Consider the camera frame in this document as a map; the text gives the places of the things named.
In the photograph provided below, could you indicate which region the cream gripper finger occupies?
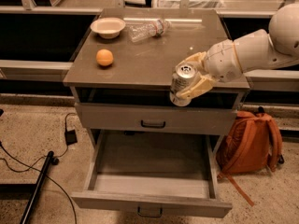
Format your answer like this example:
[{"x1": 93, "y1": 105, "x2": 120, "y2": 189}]
[
  {"x1": 176, "y1": 52, "x2": 206, "y2": 76},
  {"x1": 176, "y1": 75, "x2": 219, "y2": 100}
]

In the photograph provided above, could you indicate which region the silver green 7up can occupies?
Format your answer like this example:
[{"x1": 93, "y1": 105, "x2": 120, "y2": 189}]
[{"x1": 169, "y1": 63, "x2": 197, "y2": 106}]

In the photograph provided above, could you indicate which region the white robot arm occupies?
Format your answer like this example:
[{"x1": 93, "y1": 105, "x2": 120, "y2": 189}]
[{"x1": 175, "y1": 4, "x2": 299, "y2": 100}]

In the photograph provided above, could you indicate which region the grey drawer cabinet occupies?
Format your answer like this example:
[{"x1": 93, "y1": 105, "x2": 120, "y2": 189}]
[{"x1": 63, "y1": 7, "x2": 251, "y2": 219}]

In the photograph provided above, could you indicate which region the open grey middle drawer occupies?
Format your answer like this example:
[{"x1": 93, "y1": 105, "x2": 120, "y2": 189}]
[{"x1": 71, "y1": 131, "x2": 232, "y2": 218}]

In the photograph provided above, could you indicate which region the closed grey upper drawer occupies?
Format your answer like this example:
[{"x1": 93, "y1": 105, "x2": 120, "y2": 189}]
[{"x1": 75, "y1": 103, "x2": 236, "y2": 135}]

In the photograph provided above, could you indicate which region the clear plastic water bottle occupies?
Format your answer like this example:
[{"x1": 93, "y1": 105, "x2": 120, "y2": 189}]
[{"x1": 129, "y1": 19, "x2": 171, "y2": 43}]

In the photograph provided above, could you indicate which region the orange backpack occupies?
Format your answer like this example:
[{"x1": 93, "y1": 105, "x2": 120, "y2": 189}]
[{"x1": 216, "y1": 106, "x2": 284, "y2": 206}]

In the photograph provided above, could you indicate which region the orange fruit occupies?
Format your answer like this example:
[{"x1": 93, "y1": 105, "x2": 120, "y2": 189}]
[{"x1": 96, "y1": 49, "x2": 114, "y2": 66}]

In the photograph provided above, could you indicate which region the white paper bowl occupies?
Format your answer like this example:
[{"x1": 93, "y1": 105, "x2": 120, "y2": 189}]
[{"x1": 91, "y1": 18, "x2": 125, "y2": 39}]

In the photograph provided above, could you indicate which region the black power adapter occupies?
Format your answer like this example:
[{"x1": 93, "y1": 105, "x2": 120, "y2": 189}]
[{"x1": 64, "y1": 130, "x2": 78, "y2": 146}]

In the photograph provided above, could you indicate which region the black metal pole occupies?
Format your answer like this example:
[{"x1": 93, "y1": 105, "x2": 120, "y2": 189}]
[{"x1": 20, "y1": 151, "x2": 54, "y2": 224}]

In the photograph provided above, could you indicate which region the black cable on floor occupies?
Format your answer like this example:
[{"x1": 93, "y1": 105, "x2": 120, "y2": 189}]
[{"x1": 0, "y1": 112, "x2": 78, "y2": 224}]

